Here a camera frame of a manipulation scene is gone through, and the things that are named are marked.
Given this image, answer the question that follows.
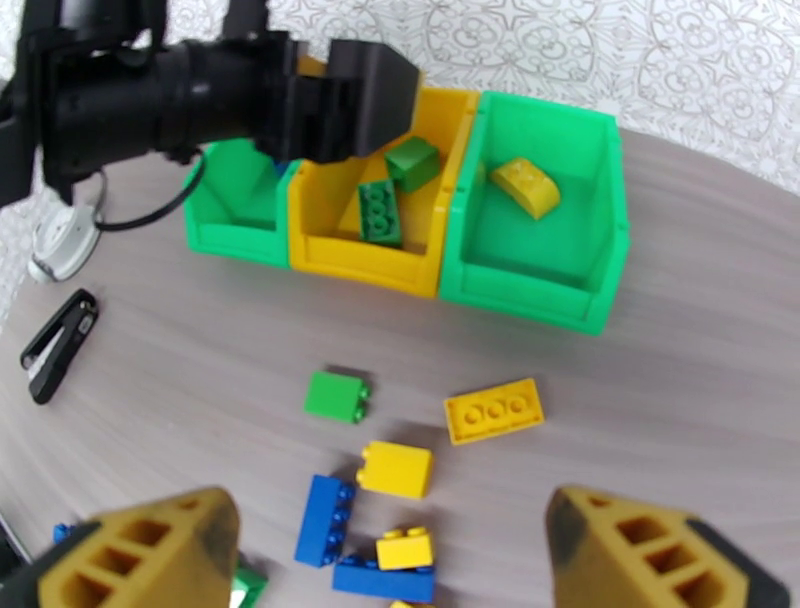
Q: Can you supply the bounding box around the yellow square lego brick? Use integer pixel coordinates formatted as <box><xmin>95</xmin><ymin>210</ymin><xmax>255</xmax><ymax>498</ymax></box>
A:
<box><xmin>355</xmin><ymin>439</ymin><xmax>435</xmax><ymax>501</ymax></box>

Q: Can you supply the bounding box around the dark green long lego brick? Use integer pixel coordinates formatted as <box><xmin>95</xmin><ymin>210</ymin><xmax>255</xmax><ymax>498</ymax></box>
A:
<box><xmin>357</xmin><ymin>179</ymin><xmax>404</xmax><ymax>249</ymax></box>

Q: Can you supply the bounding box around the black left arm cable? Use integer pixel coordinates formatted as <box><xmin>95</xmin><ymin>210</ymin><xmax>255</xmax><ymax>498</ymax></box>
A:
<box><xmin>93</xmin><ymin>148</ymin><xmax>209</xmax><ymax>234</ymax></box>

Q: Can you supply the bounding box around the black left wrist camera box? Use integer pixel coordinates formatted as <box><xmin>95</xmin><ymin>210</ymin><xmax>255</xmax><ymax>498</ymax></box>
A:
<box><xmin>327</xmin><ymin>39</ymin><xmax>421</xmax><ymax>158</ymax></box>

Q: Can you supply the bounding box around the blue long lego brick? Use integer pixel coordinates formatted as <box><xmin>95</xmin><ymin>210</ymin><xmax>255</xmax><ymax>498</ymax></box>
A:
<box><xmin>294</xmin><ymin>474</ymin><xmax>358</xmax><ymax>569</ymax></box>
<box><xmin>331</xmin><ymin>553</ymin><xmax>438</xmax><ymax>605</ymax></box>

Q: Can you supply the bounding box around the yellow curved lego brick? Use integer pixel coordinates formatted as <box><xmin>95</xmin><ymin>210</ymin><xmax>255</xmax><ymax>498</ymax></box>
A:
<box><xmin>488</xmin><ymin>157</ymin><xmax>563</xmax><ymax>221</ymax></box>

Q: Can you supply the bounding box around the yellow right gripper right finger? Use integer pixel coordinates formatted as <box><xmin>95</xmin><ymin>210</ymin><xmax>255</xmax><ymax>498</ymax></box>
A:
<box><xmin>544</xmin><ymin>484</ymin><xmax>792</xmax><ymax>608</ymax></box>

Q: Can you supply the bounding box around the black stapler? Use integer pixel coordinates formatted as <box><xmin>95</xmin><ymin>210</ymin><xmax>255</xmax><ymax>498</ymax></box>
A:
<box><xmin>19</xmin><ymin>287</ymin><xmax>101</xmax><ymax>406</ymax></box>

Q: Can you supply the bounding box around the green square lego brick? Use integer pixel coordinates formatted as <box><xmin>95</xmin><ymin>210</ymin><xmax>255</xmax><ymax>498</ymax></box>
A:
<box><xmin>382</xmin><ymin>136</ymin><xmax>443</xmax><ymax>194</ymax></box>
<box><xmin>302</xmin><ymin>369</ymin><xmax>374</xmax><ymax>426</ymax></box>

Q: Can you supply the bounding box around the yellow plastic storage bin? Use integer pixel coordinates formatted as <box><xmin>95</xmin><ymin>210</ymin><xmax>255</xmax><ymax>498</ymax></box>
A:
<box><xmin>286</xmin><ymin>54</ymin><xmax>481</xmax><ymax>300</ymax></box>

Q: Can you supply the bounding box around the white round analog clock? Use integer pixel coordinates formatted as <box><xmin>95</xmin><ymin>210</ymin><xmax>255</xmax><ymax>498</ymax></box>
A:
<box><xmin>27</xmin><ymin>204</ymin><xmax>103</xmax><ymax>284</ymax></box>

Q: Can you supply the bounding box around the green plastic storage bin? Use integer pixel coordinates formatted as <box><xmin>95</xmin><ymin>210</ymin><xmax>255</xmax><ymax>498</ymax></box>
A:
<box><xmin>182</xmin><ymin>138</ymin><xmax>301</xmax><ymax>271</ymax></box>
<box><xmin>439</xmin><ymin>90</ymin><xmax>633</xmax><ymax>338</ymax></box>

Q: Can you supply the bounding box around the green curved lego brick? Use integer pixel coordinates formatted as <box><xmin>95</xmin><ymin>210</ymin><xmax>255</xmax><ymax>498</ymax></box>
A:
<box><xmin>229</xmin><ymin>554</ymin><xmax>271</xmax><ymax>608</ymax></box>

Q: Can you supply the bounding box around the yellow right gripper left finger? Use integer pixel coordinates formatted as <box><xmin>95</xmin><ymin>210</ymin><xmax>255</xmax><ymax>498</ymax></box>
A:
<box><xmin>0</xmin><ymin>486</ymin><xmax>242</xmax><ymax>608</ymax></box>

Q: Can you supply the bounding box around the small yellow lego brick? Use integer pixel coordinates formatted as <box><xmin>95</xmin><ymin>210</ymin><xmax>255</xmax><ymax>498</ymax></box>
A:
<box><xmin>374</xmin><ymin>526</ymin><xmax>436</xmax><ymax>573</ymax></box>

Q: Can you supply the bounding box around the yellow lego plate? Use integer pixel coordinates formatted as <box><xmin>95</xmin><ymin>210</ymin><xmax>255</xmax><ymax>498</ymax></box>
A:
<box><xmin>442</xmin><ymin>377</ymin><xmax>546</xmax><ymax>447</ymax></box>

